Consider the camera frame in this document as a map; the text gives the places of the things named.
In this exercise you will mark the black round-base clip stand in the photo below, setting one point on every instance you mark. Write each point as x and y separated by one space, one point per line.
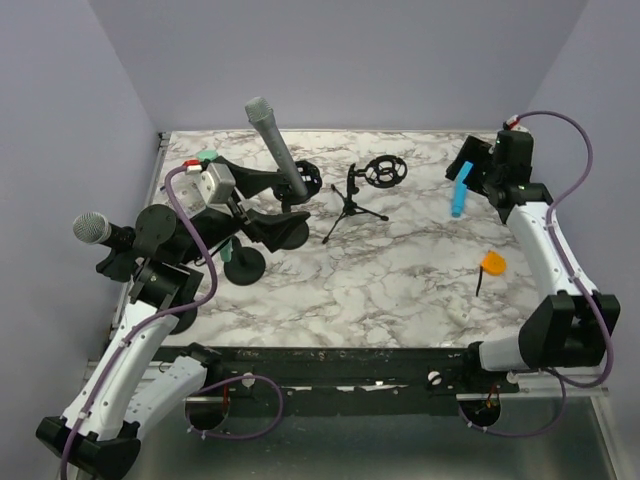
246 265

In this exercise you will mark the orange tape measure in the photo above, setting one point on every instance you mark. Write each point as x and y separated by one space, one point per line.
492 264

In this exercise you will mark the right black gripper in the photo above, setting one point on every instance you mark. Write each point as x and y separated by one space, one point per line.
476 152

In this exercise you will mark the blue microphone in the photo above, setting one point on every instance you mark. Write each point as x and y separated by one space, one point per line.
460 191

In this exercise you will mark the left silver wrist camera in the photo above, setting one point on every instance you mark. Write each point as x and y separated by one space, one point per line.
206 184

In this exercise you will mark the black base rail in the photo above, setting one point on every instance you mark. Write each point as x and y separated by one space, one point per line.
328 382

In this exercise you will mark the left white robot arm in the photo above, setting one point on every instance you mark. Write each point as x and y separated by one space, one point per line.
166 258

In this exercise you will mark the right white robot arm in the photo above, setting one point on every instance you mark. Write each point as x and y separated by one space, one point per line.
574 320

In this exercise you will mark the teal microphone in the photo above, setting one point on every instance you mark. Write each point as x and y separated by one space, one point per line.
224 249

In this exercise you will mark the black tripod shock mount stand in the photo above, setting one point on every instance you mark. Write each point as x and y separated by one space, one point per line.
383 172

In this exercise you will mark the black microphone silver grille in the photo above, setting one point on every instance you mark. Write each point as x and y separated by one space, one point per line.
94 228

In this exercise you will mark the grey microphone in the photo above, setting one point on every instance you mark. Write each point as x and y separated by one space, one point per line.
262 118

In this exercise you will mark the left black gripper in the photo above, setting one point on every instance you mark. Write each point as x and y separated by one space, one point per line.
270 228

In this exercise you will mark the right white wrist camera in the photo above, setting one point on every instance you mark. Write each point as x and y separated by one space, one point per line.
513 124

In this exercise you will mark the small white plastic piece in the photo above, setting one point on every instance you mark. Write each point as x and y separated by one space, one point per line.
458 312

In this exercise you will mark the black round-base shock mount stand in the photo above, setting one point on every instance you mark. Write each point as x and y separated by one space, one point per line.
283 192

